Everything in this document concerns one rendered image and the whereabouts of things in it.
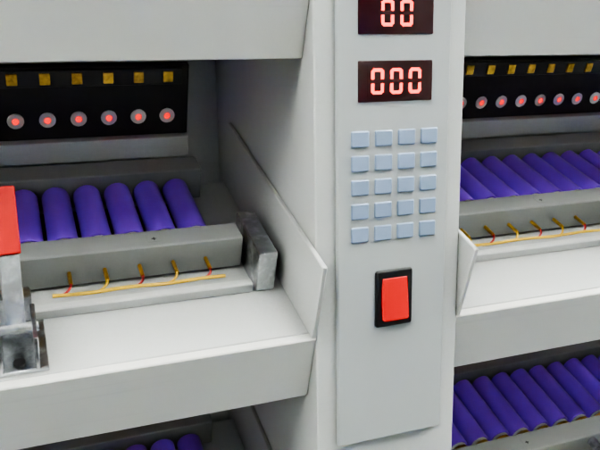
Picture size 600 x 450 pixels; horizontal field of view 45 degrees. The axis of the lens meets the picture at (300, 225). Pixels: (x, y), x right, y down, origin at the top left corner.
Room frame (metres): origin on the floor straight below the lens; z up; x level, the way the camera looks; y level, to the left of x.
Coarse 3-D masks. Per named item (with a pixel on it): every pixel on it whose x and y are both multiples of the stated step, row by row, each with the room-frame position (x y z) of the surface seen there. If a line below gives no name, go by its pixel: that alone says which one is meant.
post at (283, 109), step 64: (320, 0) 0.40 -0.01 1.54; (256, 64) 0.49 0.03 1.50; (320, 64) 0.40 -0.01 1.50; (256, 128) 0.49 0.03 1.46; (320, 128) 0.40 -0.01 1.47; (448, 128) 0.43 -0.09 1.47; (320, 192) 0.40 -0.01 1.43; (448, 192) 0.43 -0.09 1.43; (320, 256) 0.40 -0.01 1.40; (448, 256) 0.43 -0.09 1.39; (320, 320) 0.40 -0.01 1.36; (448, 320) 0.43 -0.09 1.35; (320, 384) 0.40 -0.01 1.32; (448, 384) 0.43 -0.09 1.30; (320, 448) 0.40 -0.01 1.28; (384, 448) 0.41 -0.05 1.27; (448, 448) 0.43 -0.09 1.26
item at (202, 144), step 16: (192, 64) 0.58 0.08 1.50; (208, 64) 0.58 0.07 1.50; (192, 80) 0.58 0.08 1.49; (208, 80) 0.58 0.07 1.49; (192, 96) 0.58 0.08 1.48; (208, 96) 0.58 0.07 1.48; (192, 112) 0.58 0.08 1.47; (208, 112) 0.58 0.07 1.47; (192, 128) 0.58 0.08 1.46; (208, 128) 0.58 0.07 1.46; (192, 144) 0.58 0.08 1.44; (208, 144) 0.58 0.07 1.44; (112, 160) 0.55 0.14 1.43; (128, 160) 0.56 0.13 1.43; (208, 160) 0.58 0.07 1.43; (208, 176) 0.58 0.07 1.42; (224, 416) 0.58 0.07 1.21
